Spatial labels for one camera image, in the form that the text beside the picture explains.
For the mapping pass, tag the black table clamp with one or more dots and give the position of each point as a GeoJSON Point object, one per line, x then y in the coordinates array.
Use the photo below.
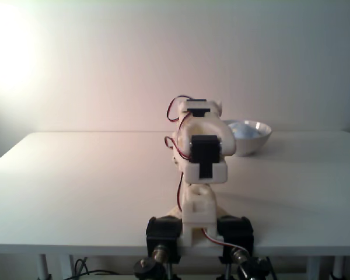
{"type": "Point", "coordinates": [236, 233]}
{"type": "Point", "coordinates": [163, 233]}

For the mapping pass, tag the white ceramic bowl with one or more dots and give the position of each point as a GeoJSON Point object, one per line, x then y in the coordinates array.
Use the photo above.
{"type": "Point", "coordinates": [251, 146]}

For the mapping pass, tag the white table leg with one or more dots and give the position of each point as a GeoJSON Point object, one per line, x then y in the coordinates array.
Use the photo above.
{"type": "Point", "coordinates": [338, 268]}
{"type": "Point", "coordinates": [43, 266]}
{"type": "Point", "coordinates": [313, 268]}
{"type": "Point", "coordinates": [66, 266]}

